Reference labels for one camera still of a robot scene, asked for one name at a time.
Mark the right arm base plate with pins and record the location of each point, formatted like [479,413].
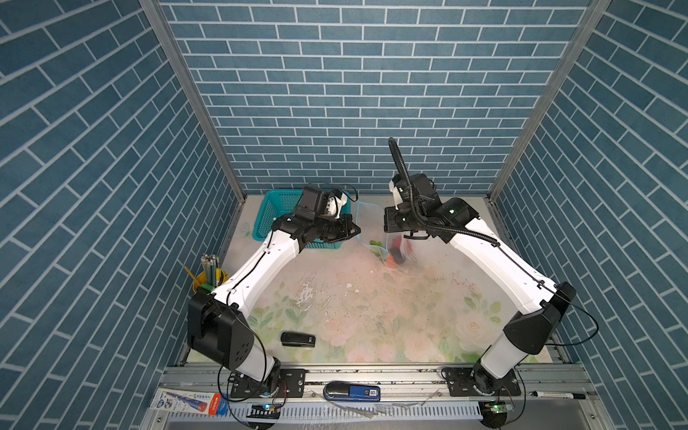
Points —
[469,382]

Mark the clear zip top bag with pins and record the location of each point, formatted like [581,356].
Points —
[369,216]

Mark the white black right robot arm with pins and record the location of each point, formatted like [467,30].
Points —
[540,302]

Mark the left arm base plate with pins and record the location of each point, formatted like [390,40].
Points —
[288,383]

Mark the blue black box cutter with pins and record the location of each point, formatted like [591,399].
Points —
[356,392]

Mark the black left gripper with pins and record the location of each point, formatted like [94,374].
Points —
[344,233]

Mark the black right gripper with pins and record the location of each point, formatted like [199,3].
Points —
[390,212]

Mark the dark toy avocado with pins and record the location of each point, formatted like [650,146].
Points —
[397,256]

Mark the yellow pen cup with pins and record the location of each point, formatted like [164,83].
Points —
[211,277]

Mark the red blue pencil box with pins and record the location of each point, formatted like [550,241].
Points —
[200,403]

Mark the orange toy carrot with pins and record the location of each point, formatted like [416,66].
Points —
[381,251]

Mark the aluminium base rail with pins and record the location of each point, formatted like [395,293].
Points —
[414,396]

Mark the teal plastic basket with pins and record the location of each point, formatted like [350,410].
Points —
[275,204]

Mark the black marker pen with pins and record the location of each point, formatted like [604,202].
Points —
[559,395]

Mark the black stapler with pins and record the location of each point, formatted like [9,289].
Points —
[294,339]

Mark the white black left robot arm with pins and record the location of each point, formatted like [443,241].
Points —
[217,320]

